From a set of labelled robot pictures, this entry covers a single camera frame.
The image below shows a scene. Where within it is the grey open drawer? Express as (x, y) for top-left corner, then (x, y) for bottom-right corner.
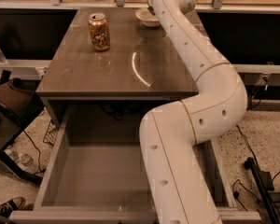
(11, 106), (260, 224)

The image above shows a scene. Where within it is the white paper bowl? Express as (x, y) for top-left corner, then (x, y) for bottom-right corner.
(135, 7), (161, 27)

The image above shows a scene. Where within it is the dark brown side chair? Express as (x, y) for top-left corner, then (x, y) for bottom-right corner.
(0, 70), (44, 185)

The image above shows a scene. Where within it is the black canvas sneaker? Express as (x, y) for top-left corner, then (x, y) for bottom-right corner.
(0, 197), (25, 217)

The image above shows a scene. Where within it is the orange soda can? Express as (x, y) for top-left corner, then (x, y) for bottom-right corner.
(89, 12), (110, 51)

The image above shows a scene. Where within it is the wire mesh basket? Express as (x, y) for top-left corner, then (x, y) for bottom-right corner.
(43, 120), (58, 146)

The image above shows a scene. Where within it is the black stand with cables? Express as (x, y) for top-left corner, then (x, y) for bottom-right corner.
(232, 75), (280, 224)

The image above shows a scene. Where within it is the plastic bottle on floor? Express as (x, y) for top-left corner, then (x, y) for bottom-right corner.
(6, 149), (37, 174)

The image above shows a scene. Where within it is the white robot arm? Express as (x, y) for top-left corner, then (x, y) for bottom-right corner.
(139, 0), (247, 224)

